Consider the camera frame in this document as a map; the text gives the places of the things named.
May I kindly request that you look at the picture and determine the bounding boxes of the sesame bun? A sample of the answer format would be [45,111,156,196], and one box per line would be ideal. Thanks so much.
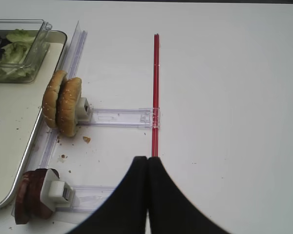
[56,77,82,137]
[42,70,67,129]

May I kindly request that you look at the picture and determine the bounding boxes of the clear rail holding bun tops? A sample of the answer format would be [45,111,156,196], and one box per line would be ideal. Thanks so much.
[78,108,160,129]

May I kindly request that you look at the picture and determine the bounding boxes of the sesame bun top inner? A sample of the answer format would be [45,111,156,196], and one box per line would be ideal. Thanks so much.
[56,77,82,137]

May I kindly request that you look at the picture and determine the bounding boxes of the clear rail holding patties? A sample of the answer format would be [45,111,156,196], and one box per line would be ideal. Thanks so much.
[56,185,116,213]

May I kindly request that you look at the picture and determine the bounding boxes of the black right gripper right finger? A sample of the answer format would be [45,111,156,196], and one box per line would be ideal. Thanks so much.
[148,157,228,234]

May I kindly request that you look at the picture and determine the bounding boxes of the clear plastic salad container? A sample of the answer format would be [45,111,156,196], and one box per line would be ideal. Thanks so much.
[0,19,52,83]

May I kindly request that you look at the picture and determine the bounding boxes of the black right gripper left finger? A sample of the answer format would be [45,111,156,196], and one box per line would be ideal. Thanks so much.
[70,156,147,234]

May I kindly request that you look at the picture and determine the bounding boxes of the green lettuce in container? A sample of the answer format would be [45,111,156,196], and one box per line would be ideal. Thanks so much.
[0,29,35,82]

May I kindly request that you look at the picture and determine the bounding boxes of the dark meat patty slices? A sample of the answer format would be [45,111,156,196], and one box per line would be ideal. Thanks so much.
[14,168,53,225]

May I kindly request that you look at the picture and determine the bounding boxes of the long clear rail right side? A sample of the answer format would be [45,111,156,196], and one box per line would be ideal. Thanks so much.
[11,20,88,217]

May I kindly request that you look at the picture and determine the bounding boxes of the red rod right side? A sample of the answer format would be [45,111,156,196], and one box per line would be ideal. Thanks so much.
[152,34,159,157]

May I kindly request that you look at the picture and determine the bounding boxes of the bread crumb chunk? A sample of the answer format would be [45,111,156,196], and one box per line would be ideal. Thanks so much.
[83,136,91,144]

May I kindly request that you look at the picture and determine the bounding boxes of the sesame bun top outer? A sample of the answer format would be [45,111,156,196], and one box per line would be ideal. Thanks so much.
[42,70,67,129]

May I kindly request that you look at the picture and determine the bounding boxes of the metal serving tray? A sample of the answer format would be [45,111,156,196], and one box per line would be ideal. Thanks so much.
[0,30,67,208]

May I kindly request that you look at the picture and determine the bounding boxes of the white pusher block behind buns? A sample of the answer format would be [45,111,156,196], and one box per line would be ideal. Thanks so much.
[75,97,92,122]

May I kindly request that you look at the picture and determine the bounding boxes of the white pusher block behind patties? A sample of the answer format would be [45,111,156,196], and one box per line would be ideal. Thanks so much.
[40,169,75,212]

